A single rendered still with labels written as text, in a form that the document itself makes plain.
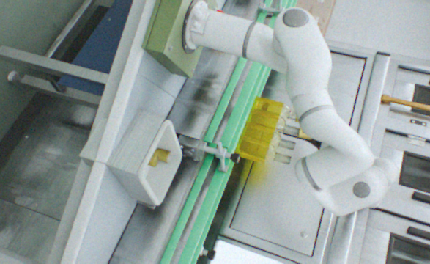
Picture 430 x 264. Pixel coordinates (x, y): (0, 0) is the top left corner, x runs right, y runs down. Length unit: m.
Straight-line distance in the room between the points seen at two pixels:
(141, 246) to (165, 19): 0.62
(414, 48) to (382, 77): 4.43
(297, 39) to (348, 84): 0.84
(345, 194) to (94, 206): 0.60
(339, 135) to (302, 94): 0.13
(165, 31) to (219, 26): 0.14
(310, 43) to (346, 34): 5.19
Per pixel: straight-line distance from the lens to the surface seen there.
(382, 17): 6.43
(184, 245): 1.18
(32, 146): 1.72
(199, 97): 1.25
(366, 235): 1.44
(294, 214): 1.37
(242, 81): 1.30
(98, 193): 1.00
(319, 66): 0.86
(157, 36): 0.98
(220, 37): 1.01
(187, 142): 1.17
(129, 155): 0.98
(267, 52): 1.00
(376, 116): 1.60
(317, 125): 0.87
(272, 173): 1.42
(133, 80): 0.99
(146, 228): 1.19
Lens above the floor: 1.20
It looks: 14 degrees down
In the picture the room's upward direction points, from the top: 106 degrees clockwise
